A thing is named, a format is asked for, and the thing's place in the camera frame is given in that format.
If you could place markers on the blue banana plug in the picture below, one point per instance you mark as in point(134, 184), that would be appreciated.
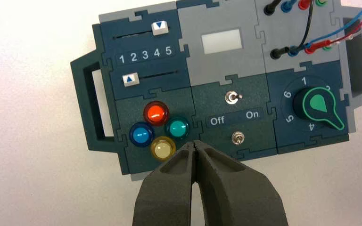
point(293, 52)
point(286, 6)

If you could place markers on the metal toggle switch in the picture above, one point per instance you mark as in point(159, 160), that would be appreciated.
point(238, 138)
point(231, 98)

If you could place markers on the modular blue grey task board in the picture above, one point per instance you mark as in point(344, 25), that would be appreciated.
point(231, 75)

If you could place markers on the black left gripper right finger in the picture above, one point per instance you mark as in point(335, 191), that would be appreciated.
point(237, 196)

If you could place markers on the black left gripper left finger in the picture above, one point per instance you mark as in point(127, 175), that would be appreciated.
point(165, 193)

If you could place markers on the black banana plug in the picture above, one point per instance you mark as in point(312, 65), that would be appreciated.
point(277, 53)
point(270, 8)

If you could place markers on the white rectangular display screen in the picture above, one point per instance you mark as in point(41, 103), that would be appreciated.
point(222, 41)

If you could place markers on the yellow round push button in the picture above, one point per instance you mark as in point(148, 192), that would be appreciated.
point(162, 148)

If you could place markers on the black green rotary knob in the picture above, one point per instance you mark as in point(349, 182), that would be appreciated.
point(316, 106)

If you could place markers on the blue round push button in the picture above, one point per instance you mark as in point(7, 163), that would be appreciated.
point(141, 134)

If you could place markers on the red round push button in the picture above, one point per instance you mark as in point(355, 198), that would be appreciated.
point(156, 113)

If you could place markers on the green round push button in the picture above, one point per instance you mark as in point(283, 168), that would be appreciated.
point(178, 128)

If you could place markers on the white slider knob down arrow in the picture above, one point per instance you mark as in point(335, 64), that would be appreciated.
point(160, 28)

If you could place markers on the white slider knob up arrow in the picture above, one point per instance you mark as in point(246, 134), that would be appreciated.
point(130, 79)

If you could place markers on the red banana plug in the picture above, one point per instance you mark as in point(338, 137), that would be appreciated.
point(315, 47)
point(303, 4)

